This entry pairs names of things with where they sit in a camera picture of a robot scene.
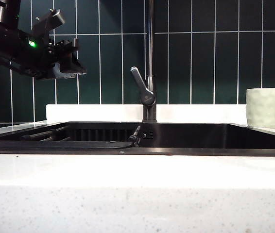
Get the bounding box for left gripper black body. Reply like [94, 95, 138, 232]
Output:
[47, 37, 81, 66]

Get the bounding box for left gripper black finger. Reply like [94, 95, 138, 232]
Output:
[60, 54, 88, 75]
[41, 63, 78, 80]

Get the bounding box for pale dimpled ceramic mug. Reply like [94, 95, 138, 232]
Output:
[246, 88, 275, 129]

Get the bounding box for black tall kitchen faucet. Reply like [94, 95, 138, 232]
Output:
[142, 0, 158, 123]

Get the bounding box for black sink sprayer nozzle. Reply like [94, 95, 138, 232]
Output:
[127, 125, 142, 148]

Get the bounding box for black undermount kitchen sink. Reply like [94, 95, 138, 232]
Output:
[0, 120, 275, 156]

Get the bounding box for black roll-up drain rack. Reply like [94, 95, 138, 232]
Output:
[20, 126, 72, 142]

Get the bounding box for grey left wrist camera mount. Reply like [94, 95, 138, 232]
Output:
[31, 8, 67, 38]

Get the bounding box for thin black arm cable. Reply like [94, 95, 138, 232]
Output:
[0, 55, 35, 78]

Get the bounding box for black faucet lever handle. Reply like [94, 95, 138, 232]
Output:
[130, 66, 156, 106]

